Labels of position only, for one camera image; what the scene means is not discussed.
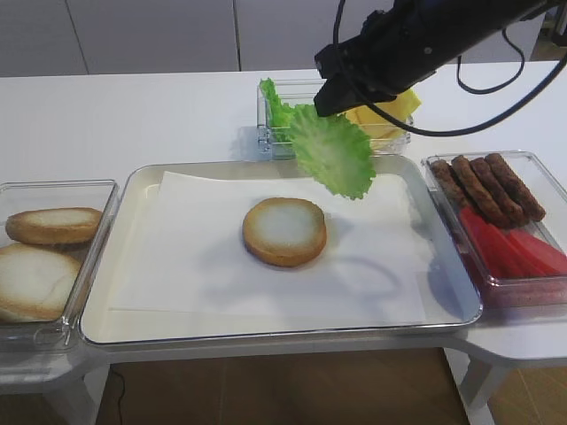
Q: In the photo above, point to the upright yellow cheese slice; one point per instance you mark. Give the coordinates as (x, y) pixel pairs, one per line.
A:
(402, 106)

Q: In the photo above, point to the brown meat patty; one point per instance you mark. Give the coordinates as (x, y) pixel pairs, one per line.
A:
(479, 194)
(444, 175)
(510, 208)
(515, 187)

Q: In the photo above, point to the upper bun half in container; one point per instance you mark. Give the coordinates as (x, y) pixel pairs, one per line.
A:
(54, 226)

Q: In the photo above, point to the front bun half in container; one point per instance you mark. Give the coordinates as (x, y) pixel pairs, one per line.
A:
(35, 282)

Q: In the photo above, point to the white paper sheet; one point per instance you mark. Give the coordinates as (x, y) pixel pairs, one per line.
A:
(378, 261)

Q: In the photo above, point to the clear patty tomato container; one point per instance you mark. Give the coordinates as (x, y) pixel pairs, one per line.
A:
(551, 229)

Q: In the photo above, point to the green lettuce leaf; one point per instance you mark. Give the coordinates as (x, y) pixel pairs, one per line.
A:
(279, 113)
(333, 151)

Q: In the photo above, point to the bun half in container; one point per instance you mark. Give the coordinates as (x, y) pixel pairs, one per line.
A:
(35, 282)
(54, 226)

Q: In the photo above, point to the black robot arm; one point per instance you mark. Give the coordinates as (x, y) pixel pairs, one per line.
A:
(456, 26)

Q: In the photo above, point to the clear lettuce cheese container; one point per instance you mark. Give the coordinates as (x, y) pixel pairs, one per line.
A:
(292, 92)

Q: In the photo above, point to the white metal tray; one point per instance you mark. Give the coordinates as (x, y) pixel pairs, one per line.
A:
(452, 302)

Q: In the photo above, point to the red tomato slices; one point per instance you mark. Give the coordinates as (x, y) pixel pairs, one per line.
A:
(513, 254)

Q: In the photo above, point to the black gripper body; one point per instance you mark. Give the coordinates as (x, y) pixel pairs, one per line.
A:
(390, 55)

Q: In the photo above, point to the flat yellow cheese slices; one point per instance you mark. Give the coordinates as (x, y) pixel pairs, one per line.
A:
(385, 138)

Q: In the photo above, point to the clear bun container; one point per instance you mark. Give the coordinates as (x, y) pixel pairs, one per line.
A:
(17, 197)

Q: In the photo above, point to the bun half on tray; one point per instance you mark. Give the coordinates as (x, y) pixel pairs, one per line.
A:
(284, 231)

